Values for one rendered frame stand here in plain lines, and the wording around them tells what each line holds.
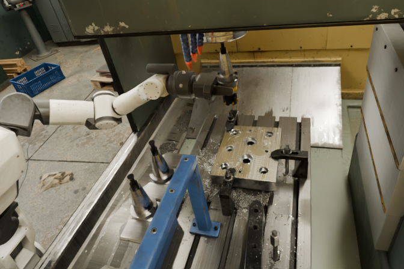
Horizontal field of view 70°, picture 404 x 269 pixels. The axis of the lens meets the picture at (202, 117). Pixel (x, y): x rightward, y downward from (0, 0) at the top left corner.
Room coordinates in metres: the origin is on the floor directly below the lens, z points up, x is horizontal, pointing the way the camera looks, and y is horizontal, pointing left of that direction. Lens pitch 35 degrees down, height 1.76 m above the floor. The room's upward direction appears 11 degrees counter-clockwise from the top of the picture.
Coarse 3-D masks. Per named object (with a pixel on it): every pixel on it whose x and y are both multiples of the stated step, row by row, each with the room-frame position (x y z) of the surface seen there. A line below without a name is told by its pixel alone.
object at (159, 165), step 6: (150, 156) 0.55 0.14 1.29; (156, 156) 0.54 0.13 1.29; (162, 156) 0.55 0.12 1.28; (156, 162) 0.54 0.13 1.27; (162, 162) 0.54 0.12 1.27; (156, 168) 0.54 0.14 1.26; (162, 168) 0.54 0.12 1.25; (168, 168) 0.55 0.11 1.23; (156, 174) 0.53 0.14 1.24; (162, 174) 0.53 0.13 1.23
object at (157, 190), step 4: (148, 184) 0.52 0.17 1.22; (152, 184) 0.52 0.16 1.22; (156, 184) 0.52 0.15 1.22; (160, 184) 0.52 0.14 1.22; (164, 184) 0.51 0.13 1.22; (144, 188) 0.52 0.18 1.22; (148, 188) 0.51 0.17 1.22; (152, 188) 0.51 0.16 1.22; (156, 188) 0.51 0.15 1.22; (160, 188) 0.50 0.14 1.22; (164, 188) 0.50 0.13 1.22; (148, 192) 0.50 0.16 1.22; (152, 192) 0.50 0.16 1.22; (156, 192) 0.49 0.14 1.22; (160, 192) 0.49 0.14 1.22; (164, 192) 0.49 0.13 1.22; (156, 196) 0.48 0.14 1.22; (160, 196) 0.48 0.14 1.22; (156, 200) 0.47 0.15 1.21; (160, 200) 0.47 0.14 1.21
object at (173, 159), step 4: (164, 156) 0.62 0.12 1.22; (168, 156) 0.62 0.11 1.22; (172, 156) 0.61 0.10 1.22; (176, 156) 0.61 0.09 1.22; (180, 156) 0.61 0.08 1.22; (168, 160) 0.60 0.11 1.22; (172, 160) 0.60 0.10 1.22; (176, 160) 0.59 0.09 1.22; (172, 164) 0.58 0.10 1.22; (176, 164) 0.58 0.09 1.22
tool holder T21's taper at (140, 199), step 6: (132, 192) 0.44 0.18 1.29; (138, 192) 0.44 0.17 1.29; (144, 192) 0.45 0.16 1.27; (132, 198) 0.44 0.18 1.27; (138, 198) 0.44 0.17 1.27; (144, 198) 0.44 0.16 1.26; (138, 204) 0.43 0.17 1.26; (144, 204) 0.44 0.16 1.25; (150, 204) 0.44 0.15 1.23; (138, 210) 0.43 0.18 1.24; (144, 210) 0.43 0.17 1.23
